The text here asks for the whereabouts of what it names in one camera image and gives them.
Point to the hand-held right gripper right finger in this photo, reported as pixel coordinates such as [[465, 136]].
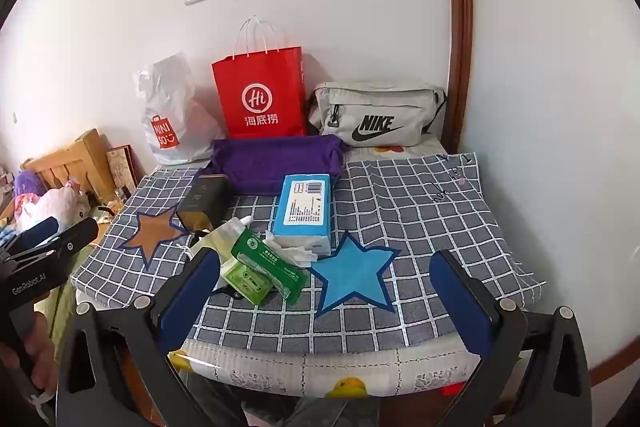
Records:
[[465, 307]]

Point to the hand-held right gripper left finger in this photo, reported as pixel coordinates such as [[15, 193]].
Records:
[[190, 302]]

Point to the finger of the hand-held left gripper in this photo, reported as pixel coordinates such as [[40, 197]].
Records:
[[77, 237], [40, 228]]

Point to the light green tissue packet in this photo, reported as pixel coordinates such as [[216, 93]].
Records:
[[245, 282]]

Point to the clear plastic container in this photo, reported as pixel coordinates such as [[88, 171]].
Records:
[[225, 237]]

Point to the green wet wipes packet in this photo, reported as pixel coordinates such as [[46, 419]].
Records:
[[265, 257]]

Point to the purple fabric tray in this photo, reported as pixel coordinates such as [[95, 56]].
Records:
[[270, 164]]

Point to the person's left hand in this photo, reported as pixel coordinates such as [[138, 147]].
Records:
[[42, 357]]

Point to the yellow green cloth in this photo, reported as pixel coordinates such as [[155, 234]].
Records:
[[60, 307]]

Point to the purple plush toy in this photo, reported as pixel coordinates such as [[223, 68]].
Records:
[[27, 184]]

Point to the framed picture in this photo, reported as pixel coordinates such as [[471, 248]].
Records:
[[122, 172]]

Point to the wooden headboard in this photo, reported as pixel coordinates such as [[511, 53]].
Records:
[[90, 157]]

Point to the grey checked star blanket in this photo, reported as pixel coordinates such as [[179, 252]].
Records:
[[425, 217]]

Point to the dark green tin box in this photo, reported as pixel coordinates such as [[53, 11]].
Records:
[[202, 202]]

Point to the duck print sheet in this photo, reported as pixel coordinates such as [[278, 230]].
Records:
[[300, 372]]

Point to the blue tissue pack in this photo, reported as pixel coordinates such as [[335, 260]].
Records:
[[302, 207]]

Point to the white plastic shopping bag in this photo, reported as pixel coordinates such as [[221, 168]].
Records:
[[170, 107]]

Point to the floral print sheet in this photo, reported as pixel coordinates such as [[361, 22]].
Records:
[[390, 149]]

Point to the grey waist bag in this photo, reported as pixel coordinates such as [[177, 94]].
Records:
[[380, 107]]

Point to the red paper bag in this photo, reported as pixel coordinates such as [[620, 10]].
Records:
[[260, 82]]

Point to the brown wooden door frame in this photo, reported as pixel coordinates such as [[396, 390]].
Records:
[[460, 7]]

